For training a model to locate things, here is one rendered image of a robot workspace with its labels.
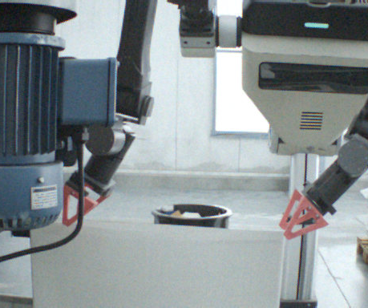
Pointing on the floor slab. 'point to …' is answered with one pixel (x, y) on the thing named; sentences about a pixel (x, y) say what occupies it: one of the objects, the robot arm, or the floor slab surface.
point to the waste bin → (208, 212)
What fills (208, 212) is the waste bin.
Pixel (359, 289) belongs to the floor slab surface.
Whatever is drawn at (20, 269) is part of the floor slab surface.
